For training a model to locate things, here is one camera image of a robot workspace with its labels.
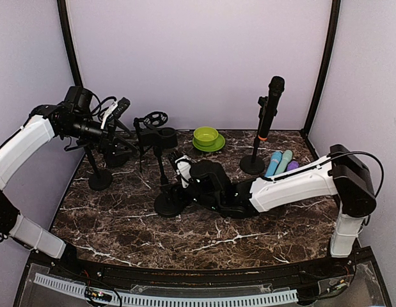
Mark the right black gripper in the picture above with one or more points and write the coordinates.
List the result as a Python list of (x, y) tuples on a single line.
[(174, 196)]

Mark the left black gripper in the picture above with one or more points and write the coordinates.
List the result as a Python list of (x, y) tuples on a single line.
[(115, 139)]

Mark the black round-base mic stand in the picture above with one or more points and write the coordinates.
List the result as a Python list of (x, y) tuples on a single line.
[(101, 178), (115, 157), (252, 164), (168, 141)]

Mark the black tripod shock-mount stand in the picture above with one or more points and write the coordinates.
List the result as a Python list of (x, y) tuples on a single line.
[(147, 132)]

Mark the light blue microphone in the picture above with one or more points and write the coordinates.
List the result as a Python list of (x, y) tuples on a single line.
[(274, 163)]

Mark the mint green microphone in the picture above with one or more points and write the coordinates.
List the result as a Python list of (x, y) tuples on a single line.
[(286, 158)]

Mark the purple microphone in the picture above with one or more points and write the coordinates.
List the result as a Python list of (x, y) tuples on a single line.
[(292, 165)]

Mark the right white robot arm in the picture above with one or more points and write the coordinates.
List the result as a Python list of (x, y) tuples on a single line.
[(340, 173)]

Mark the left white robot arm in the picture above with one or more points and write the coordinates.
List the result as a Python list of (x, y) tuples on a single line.
[(93, 129)]

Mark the lime green bowl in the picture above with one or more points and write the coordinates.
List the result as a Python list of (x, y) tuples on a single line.
[(205, 136)]

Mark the lime green plate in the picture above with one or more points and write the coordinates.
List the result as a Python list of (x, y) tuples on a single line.
[(218, 144)]

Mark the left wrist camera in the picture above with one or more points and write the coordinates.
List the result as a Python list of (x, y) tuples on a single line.
[(114, 111)]

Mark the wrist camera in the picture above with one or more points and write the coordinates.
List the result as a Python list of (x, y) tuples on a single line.
[(114, 111), (181, 164)]

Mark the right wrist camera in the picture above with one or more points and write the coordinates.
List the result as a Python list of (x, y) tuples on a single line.
[(181, 164)]

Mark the white slotted cable duct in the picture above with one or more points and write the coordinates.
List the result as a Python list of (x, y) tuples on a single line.
[(140, 295)]

